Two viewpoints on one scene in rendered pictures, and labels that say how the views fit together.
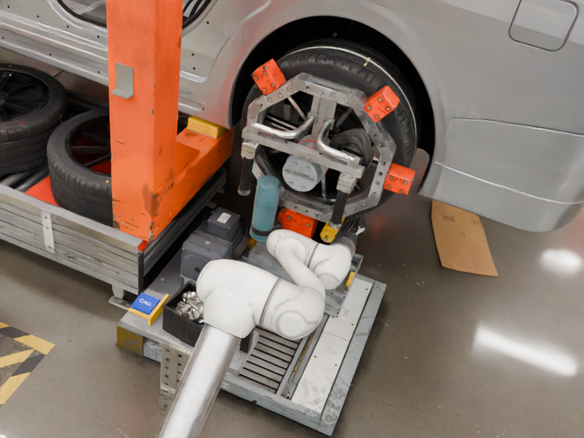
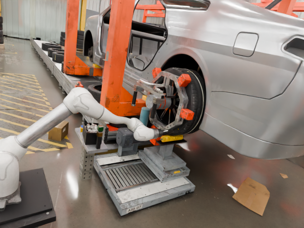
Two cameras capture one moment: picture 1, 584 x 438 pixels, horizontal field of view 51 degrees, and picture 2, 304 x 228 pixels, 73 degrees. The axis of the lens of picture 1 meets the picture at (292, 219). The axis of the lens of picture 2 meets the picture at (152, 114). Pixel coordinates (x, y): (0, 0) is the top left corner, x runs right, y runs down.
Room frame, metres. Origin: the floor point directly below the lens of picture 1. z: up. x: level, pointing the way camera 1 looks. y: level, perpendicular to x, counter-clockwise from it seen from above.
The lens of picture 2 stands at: (0.38, -1.18, 1.37)
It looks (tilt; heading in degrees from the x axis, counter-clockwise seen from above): 19 degrees down; 40
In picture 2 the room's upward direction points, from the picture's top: 12 degrees clockwise
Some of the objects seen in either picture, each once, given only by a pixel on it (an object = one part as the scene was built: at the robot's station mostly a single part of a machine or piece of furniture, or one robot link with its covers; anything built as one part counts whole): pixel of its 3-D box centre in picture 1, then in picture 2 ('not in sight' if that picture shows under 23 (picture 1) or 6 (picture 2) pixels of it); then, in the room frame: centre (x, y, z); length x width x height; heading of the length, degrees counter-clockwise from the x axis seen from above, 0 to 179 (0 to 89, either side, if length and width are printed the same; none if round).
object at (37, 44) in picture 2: not in sight; (50, 51); (3.74, 7.17, 0.20); 6.82 x 0.86 x 0.39; 76
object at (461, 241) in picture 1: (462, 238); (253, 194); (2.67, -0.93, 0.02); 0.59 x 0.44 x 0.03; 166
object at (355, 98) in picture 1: (315, 151); (164, 101); (1.91, -0.04, 0.85); 0.54 x 0.07 x 0.54; 76
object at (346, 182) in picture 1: (348, 178); (159, 99); (1.67, -0.15, 0.93); 0.09 x 0.05 x 0.05; 166
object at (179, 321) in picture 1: (200, 317); (92, 132); (1.32, 0.23, 0.51); 0.20 x 0.14 x 0.13; 68
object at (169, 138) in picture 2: (335, 219); (172, 137); (1.97, -0.18, 0.51); 0.29 x 0.06 x 0.06; 166
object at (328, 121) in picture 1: (341, 133); (164, 85); (1.76, -0.10, 1.03); 0.19 x 0.18 x 0.11; 166
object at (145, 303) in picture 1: (145, 304); not in sight; (1.37, 0.42, 0.47); 0.07 x 0.07 x 0.02; 76
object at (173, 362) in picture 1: (179, 368); (87, 158); (1.33, 0.29, 0.21); 0.10 x 0.10 x 0.42; 76
